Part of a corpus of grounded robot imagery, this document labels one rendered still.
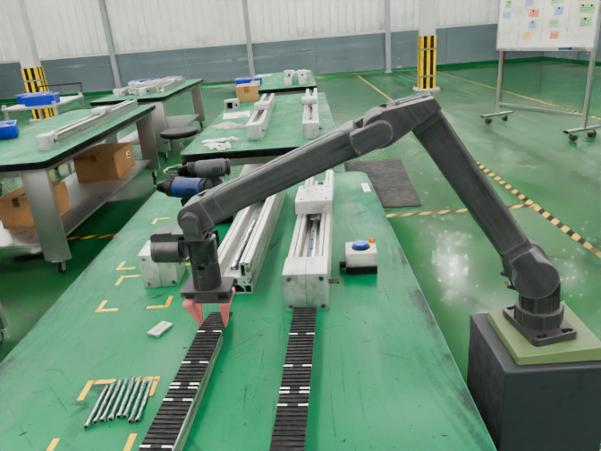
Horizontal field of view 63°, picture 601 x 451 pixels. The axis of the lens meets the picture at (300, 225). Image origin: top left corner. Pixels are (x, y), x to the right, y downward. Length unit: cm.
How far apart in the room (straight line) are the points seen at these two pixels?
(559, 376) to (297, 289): 54
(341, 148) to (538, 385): 56
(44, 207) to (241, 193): 265
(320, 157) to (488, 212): 31
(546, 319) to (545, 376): 10
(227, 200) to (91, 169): 410
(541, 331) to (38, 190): 299
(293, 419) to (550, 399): 49
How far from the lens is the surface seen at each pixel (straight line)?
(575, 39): 650
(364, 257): 126
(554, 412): 109
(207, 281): 100
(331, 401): 90
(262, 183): 89
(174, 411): 88
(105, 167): 493
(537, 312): 103
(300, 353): 95
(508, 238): 95
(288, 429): 81
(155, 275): 133
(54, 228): 351
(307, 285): 110
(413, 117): 84
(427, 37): 1118
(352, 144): 82
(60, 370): 113
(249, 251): 125
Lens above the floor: 137
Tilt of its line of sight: 21 degrees down
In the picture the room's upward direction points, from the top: 5 degrees counter-clockwise
